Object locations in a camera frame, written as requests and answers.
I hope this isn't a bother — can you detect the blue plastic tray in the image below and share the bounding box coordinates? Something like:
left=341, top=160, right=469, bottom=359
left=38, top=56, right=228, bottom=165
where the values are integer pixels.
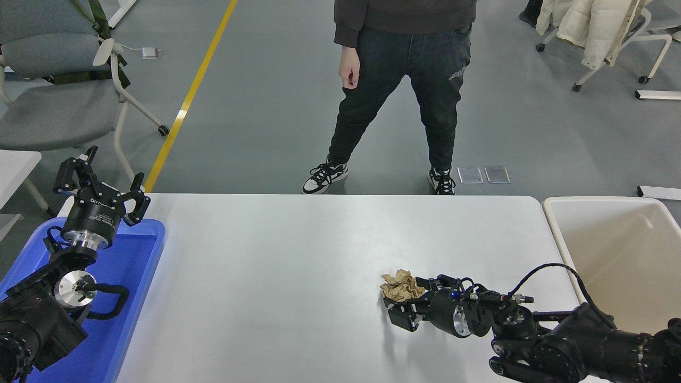
left=0, top=217, right=167, bottom=383

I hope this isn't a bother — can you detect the small white side table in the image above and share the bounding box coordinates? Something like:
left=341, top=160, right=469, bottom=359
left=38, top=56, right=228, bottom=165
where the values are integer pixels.
left=0, top=151, right=56, bottom=243

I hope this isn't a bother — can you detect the green strap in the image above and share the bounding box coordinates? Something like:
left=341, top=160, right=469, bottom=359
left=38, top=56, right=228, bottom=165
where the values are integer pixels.
left=51, top=0, right=131, bottom=88

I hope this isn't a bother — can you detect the white table foot bar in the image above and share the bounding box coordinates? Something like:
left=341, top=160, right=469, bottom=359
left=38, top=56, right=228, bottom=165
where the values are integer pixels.
left=108, top=0, right=139, bottom=30
left=637, top=185, right=681, bottom=201
left=635, top=89, right=681, bottom=101

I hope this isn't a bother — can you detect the large pale plastic bin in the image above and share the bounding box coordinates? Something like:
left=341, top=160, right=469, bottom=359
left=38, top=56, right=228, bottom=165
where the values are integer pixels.
left=542, top=196, right=681, bottom=383

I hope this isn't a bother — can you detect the cream padded coat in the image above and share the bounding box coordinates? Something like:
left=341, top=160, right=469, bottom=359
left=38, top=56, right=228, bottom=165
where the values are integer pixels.
left=536, top=0, right=647, bottom=70

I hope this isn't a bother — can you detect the grey office chair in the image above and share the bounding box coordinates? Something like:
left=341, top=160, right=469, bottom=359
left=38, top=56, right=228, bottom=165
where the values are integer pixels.
left=0, top=0, right=171, bottom=181

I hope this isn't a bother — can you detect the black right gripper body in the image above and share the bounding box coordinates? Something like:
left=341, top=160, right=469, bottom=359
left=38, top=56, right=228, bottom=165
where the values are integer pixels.
left=425, top=287, right=462, bottom=337

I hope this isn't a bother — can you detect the person's right hand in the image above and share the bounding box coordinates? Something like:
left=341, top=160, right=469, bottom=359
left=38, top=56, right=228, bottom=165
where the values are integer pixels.
left=339, top=46, right=361, bottom=89

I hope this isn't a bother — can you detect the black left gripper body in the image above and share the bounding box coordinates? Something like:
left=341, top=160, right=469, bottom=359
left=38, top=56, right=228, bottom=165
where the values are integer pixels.
left=62, top=184, right=127, bottom=244

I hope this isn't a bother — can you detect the person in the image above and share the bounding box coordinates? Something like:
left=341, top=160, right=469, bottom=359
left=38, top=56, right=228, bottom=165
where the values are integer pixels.
left=519, top=0, right=543, bottom=27
left=302, top=0, right=478, bottom=195

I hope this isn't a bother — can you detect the tan paper ball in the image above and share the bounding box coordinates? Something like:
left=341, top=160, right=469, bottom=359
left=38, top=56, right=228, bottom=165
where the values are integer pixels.
left=380, top=269, right=426, bottom=304

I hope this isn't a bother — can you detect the white-framed office chair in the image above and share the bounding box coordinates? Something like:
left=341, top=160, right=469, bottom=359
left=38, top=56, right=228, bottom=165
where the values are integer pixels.
left=536, top=0, right=681, bottom=92

